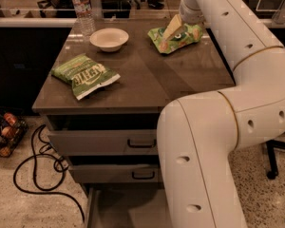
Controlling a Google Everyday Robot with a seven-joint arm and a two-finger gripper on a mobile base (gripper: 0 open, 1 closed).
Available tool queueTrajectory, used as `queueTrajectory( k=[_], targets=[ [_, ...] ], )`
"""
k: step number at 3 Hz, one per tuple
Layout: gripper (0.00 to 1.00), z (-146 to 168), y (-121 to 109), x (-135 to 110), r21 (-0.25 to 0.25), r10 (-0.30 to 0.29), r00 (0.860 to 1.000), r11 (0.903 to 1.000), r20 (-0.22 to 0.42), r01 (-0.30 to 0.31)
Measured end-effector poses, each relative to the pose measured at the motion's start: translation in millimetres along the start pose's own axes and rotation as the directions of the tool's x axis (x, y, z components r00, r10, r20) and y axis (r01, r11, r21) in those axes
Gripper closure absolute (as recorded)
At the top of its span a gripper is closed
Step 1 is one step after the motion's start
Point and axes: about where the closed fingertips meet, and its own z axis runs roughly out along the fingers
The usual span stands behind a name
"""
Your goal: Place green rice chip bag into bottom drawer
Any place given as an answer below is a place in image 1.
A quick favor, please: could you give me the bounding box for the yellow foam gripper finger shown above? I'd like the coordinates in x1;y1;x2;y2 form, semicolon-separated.
162;14;184;41

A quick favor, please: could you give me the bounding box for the bottom grey drawer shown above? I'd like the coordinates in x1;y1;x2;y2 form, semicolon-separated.
85;184;172;228

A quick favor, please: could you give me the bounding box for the metal railing post left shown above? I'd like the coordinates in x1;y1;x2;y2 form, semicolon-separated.
90;0;102;20

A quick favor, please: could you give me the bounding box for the white bowl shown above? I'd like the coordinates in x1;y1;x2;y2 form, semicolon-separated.
89;28;129;52

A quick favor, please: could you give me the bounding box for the green rice chip bag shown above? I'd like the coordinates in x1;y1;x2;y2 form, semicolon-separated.
147;24;202;54

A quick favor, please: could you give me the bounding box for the green kettle chip bag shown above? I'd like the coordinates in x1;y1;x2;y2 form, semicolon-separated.
51;54;120;101

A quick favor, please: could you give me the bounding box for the middle grey drawer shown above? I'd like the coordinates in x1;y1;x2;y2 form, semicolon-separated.
69;155;162;184

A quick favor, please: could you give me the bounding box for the top grey drawer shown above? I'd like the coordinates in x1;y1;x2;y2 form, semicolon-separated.
48;113;159;156

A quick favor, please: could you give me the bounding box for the grey drawer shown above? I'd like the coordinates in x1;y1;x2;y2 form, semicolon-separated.
69;155;162;184
85;184;172;228
48;113;159;156

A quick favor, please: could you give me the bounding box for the clear plastic water bottle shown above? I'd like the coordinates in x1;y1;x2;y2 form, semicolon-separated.
72;0;96;36

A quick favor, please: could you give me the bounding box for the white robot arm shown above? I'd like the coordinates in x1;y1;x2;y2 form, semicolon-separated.
157;0;285;228

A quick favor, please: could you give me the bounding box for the black rolling stand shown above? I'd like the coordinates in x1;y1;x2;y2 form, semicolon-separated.
266;140;285;180

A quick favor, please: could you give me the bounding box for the grey drawer cabinet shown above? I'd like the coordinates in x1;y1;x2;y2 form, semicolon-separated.
31;17;236;228

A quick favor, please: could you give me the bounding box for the black wire basket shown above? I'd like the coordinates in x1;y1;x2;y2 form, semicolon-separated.
0;112;29;158

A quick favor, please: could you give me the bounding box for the black floor cable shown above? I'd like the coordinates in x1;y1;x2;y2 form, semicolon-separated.
12;124;86;223

